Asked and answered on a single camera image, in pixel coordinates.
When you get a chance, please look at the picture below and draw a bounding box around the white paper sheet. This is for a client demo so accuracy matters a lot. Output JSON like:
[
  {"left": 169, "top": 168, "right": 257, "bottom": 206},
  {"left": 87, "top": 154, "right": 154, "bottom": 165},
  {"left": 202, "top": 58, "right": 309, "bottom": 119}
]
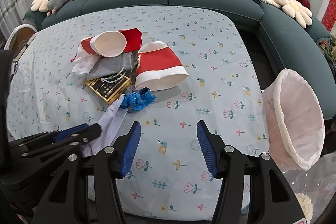
[{"left": 83, "top": 94, "right": 127, "bottom": 157}]

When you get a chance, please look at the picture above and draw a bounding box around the grey drawstring pouch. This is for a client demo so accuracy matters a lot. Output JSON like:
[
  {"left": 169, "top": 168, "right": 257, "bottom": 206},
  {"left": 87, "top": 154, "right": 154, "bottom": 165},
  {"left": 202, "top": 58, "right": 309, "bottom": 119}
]
[{"left": 86, "top": 51, "right": 138, "bottom": 84}]

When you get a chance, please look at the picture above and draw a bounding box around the white lined trash bin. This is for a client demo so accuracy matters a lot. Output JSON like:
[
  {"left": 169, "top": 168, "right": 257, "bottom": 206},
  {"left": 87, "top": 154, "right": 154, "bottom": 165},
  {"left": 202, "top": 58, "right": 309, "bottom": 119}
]
[{"left": 262, "top": 69, "right": 325, "bottom": 171}]

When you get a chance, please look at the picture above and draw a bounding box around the blue crumpled shoe cover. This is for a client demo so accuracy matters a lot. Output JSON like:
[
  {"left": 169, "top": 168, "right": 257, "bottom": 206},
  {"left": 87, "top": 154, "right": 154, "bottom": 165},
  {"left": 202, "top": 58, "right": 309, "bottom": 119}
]
[{"left": 120, "top": 88, "right": 156, "bottom": 111}]

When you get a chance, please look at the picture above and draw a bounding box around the floral light blue tablecloth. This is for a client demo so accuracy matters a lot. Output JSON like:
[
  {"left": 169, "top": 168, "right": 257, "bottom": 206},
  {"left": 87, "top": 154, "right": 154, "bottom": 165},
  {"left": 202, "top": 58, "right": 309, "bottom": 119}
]
[{"left": 7, "top": 6, "right": 269, "bottom": 221}]

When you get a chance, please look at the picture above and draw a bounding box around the black gold box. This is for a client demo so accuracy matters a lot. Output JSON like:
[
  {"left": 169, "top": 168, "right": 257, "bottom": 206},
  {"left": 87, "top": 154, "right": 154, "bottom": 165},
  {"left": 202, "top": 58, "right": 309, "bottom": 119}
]
[{"left": 84, "top": 76, "right": 131, "bottom": 105}]

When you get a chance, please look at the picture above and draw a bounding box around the white crumpled tissue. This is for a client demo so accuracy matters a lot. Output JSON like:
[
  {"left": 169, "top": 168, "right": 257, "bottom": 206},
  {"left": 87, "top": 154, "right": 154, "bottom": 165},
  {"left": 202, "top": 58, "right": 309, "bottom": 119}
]
[{"left": 71, "top": 44, "right": 101, "bottom": 76}]

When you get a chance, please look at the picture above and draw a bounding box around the red white paper bucket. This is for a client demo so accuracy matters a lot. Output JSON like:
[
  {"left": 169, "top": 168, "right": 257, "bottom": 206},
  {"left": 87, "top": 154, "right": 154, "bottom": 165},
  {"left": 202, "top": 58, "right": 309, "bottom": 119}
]
[{"left": 135, "top": 41, "right": 189, "bottom": 91}]

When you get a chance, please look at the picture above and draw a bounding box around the red white paper cup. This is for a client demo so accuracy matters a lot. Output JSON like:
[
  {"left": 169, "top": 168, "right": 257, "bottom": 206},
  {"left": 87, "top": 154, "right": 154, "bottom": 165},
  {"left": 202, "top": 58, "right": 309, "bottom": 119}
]
[{"left": 80, "top": 31, "right": 127, "bottom": 57}]

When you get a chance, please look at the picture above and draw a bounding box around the round wooden side chair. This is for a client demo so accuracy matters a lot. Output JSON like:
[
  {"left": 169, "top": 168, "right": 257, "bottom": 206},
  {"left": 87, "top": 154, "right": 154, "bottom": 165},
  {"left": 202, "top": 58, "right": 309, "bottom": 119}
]
[{"left": 4, "top": 24, "right": 38, "bottom": 61}]

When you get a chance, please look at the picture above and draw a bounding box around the cream fluffy stool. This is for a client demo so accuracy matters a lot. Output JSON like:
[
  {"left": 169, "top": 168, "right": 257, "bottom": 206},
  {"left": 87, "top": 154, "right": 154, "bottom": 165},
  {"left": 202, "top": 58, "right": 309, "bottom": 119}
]
[{"left": 295, "top": 193, "right": 314, "bottom": 224}]

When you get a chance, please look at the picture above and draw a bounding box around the red paper box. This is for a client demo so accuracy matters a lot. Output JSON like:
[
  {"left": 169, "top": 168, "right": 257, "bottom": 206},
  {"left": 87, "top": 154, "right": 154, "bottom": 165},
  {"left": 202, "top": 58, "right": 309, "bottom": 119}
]
[{"left": 119, "top": 28, "right": 142, "bottom": 53}]

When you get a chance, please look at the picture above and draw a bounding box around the potted flower plant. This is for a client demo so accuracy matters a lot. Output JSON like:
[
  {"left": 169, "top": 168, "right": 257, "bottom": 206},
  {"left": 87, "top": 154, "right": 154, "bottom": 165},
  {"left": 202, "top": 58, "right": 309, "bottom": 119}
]
[{"left": 317, "top": 35, "right": 335, "bottom": 76}]

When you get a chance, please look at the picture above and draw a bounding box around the white flower pillow lower right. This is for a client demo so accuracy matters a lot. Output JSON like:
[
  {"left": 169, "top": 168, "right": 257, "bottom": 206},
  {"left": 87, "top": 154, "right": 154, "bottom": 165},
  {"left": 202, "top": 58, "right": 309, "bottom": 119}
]
[{"left": 275, "top": 0, "right": 313, "bottom": 28}]

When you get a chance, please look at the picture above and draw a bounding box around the red wall decoration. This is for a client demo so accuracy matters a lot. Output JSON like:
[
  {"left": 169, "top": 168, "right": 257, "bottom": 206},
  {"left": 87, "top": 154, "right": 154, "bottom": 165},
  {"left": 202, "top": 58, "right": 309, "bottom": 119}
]
[{"left": 322, "top": 0, "right": 336, "bottom": 31}]

